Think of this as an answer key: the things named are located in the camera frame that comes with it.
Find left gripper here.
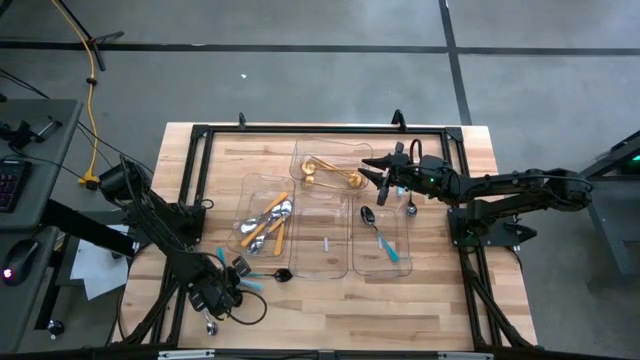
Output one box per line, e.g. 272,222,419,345
188,256,253,320

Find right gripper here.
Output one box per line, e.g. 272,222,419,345
357,142,454,206

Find wide clear plastic bin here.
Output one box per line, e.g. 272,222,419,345
289,137,375,194

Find narrow clear plastic bin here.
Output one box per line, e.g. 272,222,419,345
227,172,297,259
351,190,414,277
288,189,350,280

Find white paper sheets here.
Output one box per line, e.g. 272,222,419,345
69,223,135,301

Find black computer mouse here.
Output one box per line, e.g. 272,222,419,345
2,238,41,287

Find grey desk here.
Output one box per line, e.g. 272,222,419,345
0,98,84,354

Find black keyboard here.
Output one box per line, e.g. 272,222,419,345
0,158,32,215

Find dark metal side table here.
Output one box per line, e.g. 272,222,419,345
572,128,640,291

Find black device green light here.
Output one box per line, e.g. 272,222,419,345
618,152,640,176

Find black desk clamp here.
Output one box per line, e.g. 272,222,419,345
0,115,65,150

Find black tripod stand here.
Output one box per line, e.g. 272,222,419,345
49,0,126,72

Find silver bracket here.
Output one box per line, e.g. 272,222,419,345
157,349,216,360
437,351,495,360

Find black aluminium table frame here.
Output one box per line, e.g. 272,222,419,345
107,110,539,351

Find yellow power cable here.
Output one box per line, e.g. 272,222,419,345
49,0,101,191

